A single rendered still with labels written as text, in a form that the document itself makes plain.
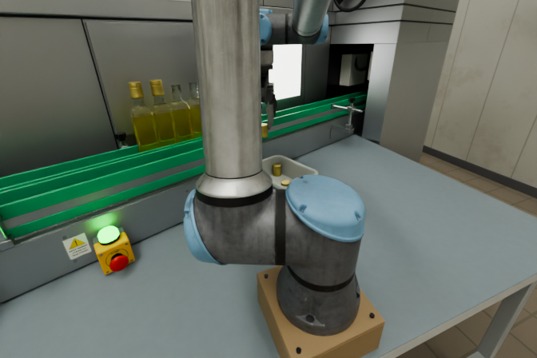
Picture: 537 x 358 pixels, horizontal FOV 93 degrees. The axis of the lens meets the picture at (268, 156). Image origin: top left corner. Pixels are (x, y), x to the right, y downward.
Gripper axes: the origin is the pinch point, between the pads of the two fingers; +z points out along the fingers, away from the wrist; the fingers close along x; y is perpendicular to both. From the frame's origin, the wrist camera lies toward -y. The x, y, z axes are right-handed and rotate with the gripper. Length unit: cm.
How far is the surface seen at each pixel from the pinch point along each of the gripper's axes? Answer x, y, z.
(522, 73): -200, 157, 2
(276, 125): -3.6, 20.7, 5.9
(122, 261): 29, -43, 19
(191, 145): 22.5, -9.1, 3.8
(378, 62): -52, 55, -16
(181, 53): 29.4, 10.3, -23.3
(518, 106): -203, 152, 29
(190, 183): 20.0, -19.7, 11.6
